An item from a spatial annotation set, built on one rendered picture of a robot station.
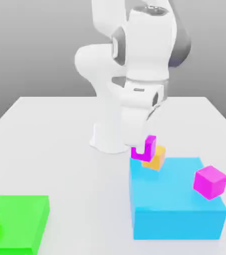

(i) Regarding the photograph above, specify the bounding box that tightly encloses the large cyan box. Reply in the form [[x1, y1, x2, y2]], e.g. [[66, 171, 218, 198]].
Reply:
[[129, 156, 226, 241]]

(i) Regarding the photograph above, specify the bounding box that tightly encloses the small orange cube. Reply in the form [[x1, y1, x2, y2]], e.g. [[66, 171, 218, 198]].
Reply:
[[142, 145, 167, 172]]

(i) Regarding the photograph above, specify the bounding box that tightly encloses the small magenta cube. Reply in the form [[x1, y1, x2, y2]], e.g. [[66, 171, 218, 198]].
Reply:
[[193, 165, 226, 201], [131, 135, 157, 162]]

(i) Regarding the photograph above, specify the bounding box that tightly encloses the large green box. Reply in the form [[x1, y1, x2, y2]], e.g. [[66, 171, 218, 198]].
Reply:
[[0, 195, 50, 255]]

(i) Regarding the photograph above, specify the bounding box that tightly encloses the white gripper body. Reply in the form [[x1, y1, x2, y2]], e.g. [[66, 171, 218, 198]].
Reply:
[[122, 107, 148, 148]]

